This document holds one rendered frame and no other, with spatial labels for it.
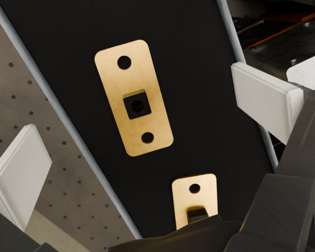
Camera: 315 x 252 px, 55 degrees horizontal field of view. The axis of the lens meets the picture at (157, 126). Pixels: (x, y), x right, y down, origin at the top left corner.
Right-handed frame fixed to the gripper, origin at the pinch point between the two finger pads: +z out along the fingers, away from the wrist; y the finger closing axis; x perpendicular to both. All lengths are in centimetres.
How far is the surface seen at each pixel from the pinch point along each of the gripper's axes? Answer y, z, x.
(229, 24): 7.6, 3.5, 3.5
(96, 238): -23, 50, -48
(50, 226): -66, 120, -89
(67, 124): -5.2, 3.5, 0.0
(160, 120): 1.3, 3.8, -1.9
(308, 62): 16.4, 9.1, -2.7
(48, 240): -71, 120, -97
